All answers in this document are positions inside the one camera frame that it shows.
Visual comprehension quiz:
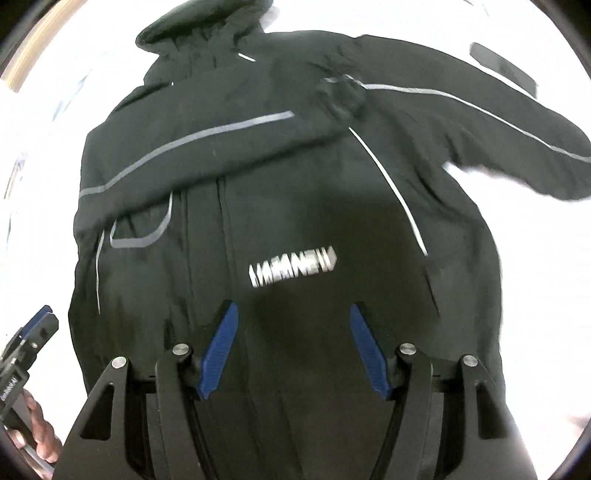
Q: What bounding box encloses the wooden bed headboard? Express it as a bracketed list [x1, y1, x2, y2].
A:
[1, 0, 86, 92]

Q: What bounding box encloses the person's left hand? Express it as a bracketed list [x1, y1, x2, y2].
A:
[23, 390, 62, 464]

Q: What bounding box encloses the dark flat object on bed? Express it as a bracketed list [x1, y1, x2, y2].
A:
[470, 43, 537, 98]

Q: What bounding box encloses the black hooded jacket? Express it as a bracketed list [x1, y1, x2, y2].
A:
[67, 0, 591, 480]

